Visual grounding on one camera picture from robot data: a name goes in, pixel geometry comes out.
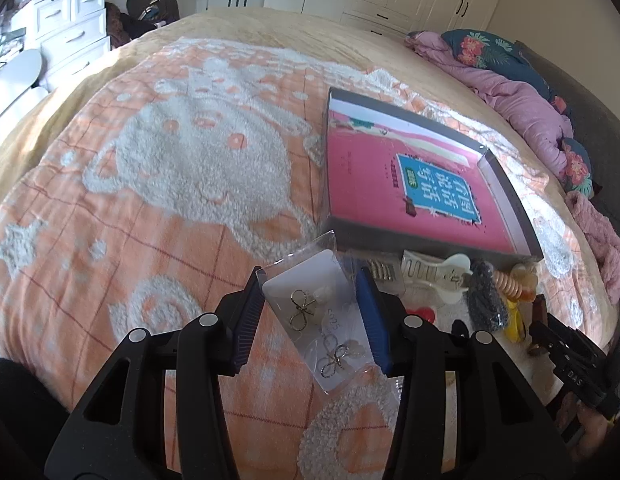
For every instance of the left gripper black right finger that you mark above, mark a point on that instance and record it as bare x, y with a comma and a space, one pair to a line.
466, 411

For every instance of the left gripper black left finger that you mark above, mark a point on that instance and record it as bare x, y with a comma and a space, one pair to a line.
154, 410

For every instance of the black beads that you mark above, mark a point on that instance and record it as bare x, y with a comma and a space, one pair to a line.
485, 305

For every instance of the red ball earrings bag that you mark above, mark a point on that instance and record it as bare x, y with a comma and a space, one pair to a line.
428, 313

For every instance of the gold bow earrings card bag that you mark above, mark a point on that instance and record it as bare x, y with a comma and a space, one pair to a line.
312, 294

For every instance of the person's right hand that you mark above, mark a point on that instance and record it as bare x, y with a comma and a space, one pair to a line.
592, 430

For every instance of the yellow bangles in bag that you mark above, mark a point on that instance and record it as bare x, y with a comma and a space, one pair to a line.
526, 276

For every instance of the pink knitted cloth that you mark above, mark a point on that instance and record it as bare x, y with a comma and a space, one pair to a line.
602, 239

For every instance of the cream hair claw clip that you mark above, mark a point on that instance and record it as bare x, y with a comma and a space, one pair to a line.
448, 277

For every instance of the dark grey headboard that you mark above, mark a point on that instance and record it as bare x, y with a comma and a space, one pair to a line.
595, 126

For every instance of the pink purple duvet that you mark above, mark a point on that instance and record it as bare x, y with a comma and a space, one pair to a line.
533, 117

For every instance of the grey cardboard tray box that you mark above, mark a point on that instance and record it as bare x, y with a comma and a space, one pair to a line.
504, 237

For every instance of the teal floral pillow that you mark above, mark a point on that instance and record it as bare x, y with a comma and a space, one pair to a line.
485, 50

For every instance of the white chair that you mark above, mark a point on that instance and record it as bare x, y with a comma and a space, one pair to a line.
20, 90

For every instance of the white drawer dresser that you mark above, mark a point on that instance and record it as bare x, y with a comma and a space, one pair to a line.
70, 35

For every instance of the beige bed cover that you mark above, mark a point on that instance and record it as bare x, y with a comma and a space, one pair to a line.
24, 147

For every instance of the black bag on floor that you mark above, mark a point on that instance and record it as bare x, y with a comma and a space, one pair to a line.
154, 11

